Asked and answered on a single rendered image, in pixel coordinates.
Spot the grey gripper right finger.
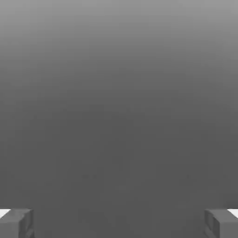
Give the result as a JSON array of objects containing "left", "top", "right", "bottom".
[{"left": 204, "top": 208, "right": 238, "bottom": 238}]

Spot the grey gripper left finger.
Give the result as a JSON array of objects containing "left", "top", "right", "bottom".
[{"left": 0, "top": 208, "right": 35, "bottom": 238}]

